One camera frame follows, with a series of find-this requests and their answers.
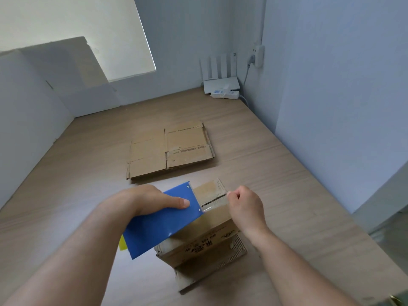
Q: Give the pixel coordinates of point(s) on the person's left hand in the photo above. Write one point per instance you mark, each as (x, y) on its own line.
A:
(140, 200)

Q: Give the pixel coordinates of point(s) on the person's right hand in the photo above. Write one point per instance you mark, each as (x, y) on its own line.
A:
(248, 210)

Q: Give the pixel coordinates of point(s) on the white router with antennas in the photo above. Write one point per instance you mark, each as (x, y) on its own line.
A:
(221, 84)

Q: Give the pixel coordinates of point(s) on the clear yellowish tape roll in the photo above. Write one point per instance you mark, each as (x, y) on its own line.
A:
(123, 243)

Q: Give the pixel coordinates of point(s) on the white power strip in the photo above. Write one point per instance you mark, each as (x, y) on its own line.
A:
(231, 95)

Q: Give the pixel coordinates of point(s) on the small round brass fitting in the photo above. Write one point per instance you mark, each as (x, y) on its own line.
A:
(396, 301)

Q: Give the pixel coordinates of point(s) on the picture-printed cardboard box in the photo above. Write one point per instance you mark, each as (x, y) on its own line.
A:
(207, 239)

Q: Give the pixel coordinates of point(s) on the person's left forearm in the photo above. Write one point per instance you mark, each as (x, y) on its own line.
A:
(70, 261)

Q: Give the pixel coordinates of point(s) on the blue tape dispenser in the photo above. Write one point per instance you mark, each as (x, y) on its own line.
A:
(159, 226)

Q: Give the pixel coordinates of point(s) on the white foam partition board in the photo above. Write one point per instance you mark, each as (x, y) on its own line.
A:
(28, 117)

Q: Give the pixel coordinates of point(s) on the bright window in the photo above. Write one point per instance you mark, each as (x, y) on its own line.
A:
(111, 28)

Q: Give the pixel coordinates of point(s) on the plain cardboard box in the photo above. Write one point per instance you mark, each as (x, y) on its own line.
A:
(146, 156)

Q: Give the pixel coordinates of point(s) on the person's right forearm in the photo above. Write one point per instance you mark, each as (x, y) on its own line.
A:
(293, 274)

